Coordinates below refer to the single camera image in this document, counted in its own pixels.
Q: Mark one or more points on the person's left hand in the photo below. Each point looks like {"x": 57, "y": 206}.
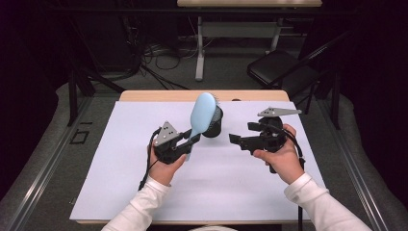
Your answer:
{"x": 163, "y": 171}

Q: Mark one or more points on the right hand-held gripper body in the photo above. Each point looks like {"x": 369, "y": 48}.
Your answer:
{"x": 271, "y": 136}

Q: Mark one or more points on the white table mat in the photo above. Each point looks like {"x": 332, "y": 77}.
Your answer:
{"x": 224, "y": 186}

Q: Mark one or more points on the black folding chair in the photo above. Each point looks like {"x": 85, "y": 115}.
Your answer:
{"x": 275, "y": 67}

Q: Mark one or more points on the black mesh cup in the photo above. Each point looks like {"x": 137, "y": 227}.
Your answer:
{"x": 215, "y": 126}

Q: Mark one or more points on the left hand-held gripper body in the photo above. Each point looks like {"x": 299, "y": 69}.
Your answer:
{"x": 165, "y": 136}

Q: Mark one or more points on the person's white clothing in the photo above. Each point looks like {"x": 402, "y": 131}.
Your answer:
{"x": 211, "y": 228}

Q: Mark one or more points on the white-legged background desk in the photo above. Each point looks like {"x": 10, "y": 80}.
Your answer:
{"x": 199, "y": 64}

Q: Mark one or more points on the person's right hand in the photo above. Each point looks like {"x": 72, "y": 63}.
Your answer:
{"x": 285, "y": 163}

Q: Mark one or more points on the metal floor rail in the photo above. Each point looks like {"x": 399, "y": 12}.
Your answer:
{"x": 45, "y": 173}
{"x": 356, "y": 170}

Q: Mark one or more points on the light blue hairbrush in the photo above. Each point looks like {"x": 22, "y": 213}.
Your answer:
{"x": 203, "y": 112}

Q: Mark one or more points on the black metal stand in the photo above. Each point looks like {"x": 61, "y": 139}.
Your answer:
{"x": 72, "y": 96}
{"x": 336, "y": 102}

